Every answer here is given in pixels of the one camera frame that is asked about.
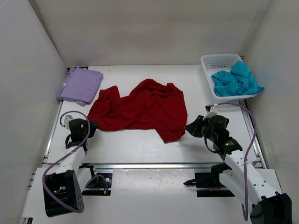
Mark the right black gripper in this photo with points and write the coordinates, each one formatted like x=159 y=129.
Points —
x=194 y=128

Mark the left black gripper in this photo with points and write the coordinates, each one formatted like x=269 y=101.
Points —
x=94 y=125

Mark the purple t-shirt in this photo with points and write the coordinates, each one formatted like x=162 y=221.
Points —
x=81 y=86

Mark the red t-shirt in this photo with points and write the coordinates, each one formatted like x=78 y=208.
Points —
x=150 y=105

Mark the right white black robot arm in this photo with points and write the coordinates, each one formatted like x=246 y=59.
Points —
x=262 y=202

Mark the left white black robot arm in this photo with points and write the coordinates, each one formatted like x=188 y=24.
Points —
x=69 y=179

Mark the teal t-shirt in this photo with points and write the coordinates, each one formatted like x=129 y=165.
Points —
x=238 y=82

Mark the white plastic basket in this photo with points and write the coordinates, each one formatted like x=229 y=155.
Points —
x=214 y=63

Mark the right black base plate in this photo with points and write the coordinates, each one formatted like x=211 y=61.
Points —
x=207 y=186

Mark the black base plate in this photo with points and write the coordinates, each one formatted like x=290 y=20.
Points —
x=207 y=186
x=98 y=187

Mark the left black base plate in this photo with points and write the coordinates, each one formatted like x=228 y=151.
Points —
x=98 y=187

